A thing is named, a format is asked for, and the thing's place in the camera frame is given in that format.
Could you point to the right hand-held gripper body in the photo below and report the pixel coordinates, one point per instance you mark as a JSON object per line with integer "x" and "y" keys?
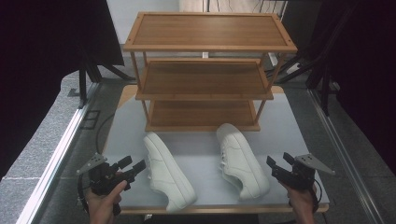
{"x": 300, "y": 172}

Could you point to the white sneaker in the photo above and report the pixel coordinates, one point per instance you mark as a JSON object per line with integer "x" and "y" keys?
{"x": 168, "y": 172}
{"x": 241, "y": 161}

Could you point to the aluminium rail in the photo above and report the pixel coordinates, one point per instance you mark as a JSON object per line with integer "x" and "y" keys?
{"x": 54, "y": 161}
{"x": 342, "y": 155}

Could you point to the person's left hand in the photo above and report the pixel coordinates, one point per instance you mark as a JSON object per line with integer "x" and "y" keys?
{"x": 104, "y": 203}

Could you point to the black metal stand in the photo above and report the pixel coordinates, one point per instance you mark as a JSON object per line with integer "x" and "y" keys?
{"x": 314, "y": 68}
{"x": 88, "y": 77}

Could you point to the person's right hand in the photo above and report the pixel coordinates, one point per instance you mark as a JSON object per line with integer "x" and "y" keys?
{"x": 301, "y": 203}

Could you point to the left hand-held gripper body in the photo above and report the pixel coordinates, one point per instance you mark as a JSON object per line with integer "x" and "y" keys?
{"x": 100, "y": 177}

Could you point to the black curtain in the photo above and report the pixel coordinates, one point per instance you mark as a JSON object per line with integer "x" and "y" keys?
{"x": 46, "y": 62}
{"x": 358, "y": 68}

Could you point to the wooden shoe rack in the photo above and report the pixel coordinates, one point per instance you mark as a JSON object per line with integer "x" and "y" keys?
{"x": 207, "y": 71}

